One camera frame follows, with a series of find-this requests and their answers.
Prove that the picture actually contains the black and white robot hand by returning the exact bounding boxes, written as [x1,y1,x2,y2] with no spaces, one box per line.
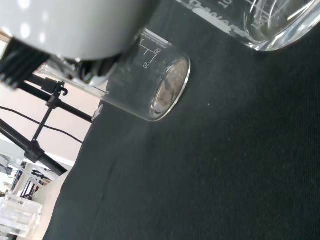
[0,0,161,88]

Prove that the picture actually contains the clear cloth clip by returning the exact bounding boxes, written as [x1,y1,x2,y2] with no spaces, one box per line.
[91,105,104,122]

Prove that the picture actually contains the black tripod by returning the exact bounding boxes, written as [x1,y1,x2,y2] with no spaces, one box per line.
[0,73,95,177]

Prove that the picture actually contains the black bench cloth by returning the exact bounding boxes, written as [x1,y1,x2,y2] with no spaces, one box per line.
[43,0,320,240]

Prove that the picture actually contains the clear acrylic rack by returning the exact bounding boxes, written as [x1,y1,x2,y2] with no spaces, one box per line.
[0,194,43,238]

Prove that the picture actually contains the thin black cable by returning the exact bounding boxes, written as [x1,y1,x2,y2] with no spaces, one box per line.
[0,106,84,145]

